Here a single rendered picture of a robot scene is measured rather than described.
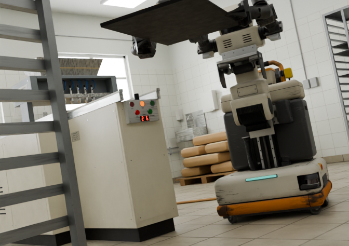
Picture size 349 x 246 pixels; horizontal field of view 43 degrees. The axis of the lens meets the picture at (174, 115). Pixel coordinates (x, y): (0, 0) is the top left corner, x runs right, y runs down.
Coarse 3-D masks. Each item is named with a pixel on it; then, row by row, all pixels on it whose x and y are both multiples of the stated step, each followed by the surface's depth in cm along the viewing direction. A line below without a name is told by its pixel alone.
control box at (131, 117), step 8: (128, 104) 263; (136, 104) 267; (144, 104) 271; (128, 112) 262; (144, 112) 270; (152, 112) 274; (128, 120) 262; (136, 120) 265; (144, 120) 269; (152, 120) 273
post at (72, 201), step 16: (48, 0) 129; (48, 16) 128; (48, 32) 127; (48, 48) 126; (48, 64) 126; (48, 80) 126; (64, 112) 125; (64, 128) 124; (64, 144) 123; (64, 160) 123; (64, 176) 123; (64, 192) 123; (80, 208) 123; (80, 224) 122; (80, 240) 121
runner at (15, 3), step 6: (0, 0) 119; (6, 0) 121; (12, 0) 122; (18, 0) 124; (24, 0) 126; (30, 0) 127; (0, 6) 121; (6, 6) 122; (12, 6) 123; (18, 6) 124; (24, 6) 125; (30, 6) 127; (30, 12) 130; (36, 12) 130
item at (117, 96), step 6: (120, 90) 261; (108, 96) 269; (114, 96) 264; (120, 96) 261; (90, 102) 284; (96, 102) 279; (102, 102) 274; (108, 102) 269; (78, 108) 296; (84, 108) 290; (90, 108) 285; (96, 108) 280; (72, 114) 302; (78, 114) 296
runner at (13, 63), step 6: (0, 60) 115; (6, 60) 117; (12, 60) 118; (18, 60) 120; (24, 60) 122; (30, 60) 123; (36, 60) 125; (42, 60) 127; (0, 66) 115; (6, 66) 117; (12, 66) 118; (18, 66) 120; (24, 66) 121; (30, 66) 123; (36, 66) 124; (42, 66) 126; (42, 72) 129
